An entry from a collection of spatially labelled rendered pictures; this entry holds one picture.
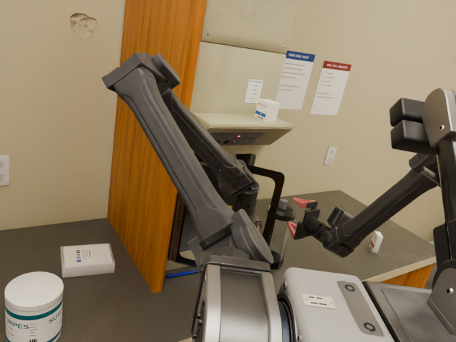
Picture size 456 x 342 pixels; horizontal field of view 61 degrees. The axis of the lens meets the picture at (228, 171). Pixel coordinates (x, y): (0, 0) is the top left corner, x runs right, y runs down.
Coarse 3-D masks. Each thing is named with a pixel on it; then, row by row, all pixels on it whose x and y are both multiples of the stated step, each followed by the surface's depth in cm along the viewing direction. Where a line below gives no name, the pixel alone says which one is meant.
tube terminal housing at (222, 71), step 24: (216, 48) 111; (240, 48) 115; (216, 72) 114; (240, 72) 119; (264, 72) 123; (192, 96) 113; (216, 96) 118; (240, 96) 122; (264, 96) 127; (168, 264) 135
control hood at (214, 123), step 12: (204, 120) 109; (216, 120) 111; (228, 120) 114; (240, 120) 117; (252, 120) 120; (276, 120) 126; (216, 132) 111; (228, 132) 114; (240, 132) 116; (252, 132) 119; (264, 132) 121; (276, 132) 124; (252, 144) 129; (264, 144) 132
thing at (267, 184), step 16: (208, 176) 120; (256, 176) 118; (272, 176) 117; (272, 192) 119; (256, 208) 121; (272, 208) 121; (192, 224) 127; (272, 224) 123; (208, 240) 128; (176, 256) 132; (192, 256) 131
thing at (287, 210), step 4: (280, 200) 143; (284, 200) 143; (280, 204) 143; (284, 204) 142; (280, 208) 143; (284, 208) 143; (288, 208) 144; (276, 212) 141; (280, 212) 141; (284, 212) 141; (288, 212) 141; (292, 212) 143; (288, 216) 141
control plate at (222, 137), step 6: (216, 138) 116; (222, 138) 117; (228, 138) 118; (234, 138) 119; (240, 138) 121; (246, 138) 122; (252, 138) 123; (222, 144) 121; (228, 144) 123; (234, 144) 124; (240, 144) 125; (246, 144) 127
